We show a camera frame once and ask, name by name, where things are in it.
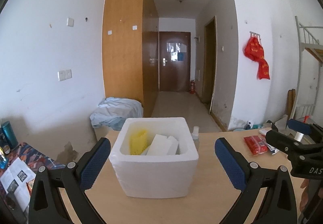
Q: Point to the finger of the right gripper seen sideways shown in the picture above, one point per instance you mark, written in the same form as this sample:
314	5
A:
298	126

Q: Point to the clear spray bottle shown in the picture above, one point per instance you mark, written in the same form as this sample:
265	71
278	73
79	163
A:
195	136

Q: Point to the metal bunk bed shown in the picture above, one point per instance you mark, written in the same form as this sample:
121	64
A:
309	71

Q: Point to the brown entrance door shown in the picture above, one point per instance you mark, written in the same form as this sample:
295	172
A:
175	61

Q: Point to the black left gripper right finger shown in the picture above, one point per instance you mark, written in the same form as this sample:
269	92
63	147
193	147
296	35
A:
279	202

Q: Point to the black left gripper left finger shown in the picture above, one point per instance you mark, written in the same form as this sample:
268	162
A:
46	203

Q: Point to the red tissue pack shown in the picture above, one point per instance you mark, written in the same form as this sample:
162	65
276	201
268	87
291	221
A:
255	144

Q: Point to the white wall socket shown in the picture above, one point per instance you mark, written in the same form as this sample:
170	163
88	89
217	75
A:
63	75

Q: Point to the white paper booklet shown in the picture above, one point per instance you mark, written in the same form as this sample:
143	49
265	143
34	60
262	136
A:
15	180

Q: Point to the white foam box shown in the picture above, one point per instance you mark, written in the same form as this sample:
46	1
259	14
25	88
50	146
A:
155	177

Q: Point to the red hanging bags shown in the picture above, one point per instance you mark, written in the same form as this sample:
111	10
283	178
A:
255	52

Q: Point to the light blue bedding pile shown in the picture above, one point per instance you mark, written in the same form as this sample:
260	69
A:
112	112

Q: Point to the orange wooden wardrobe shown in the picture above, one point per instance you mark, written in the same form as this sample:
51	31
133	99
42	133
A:
130	51

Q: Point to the teal metal can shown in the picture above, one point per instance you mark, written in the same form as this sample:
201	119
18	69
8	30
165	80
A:
9	134

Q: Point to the red fire extinguisher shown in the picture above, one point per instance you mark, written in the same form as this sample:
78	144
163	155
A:
192	87

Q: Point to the red white tube pack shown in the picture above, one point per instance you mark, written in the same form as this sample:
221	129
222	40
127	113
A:
272	149

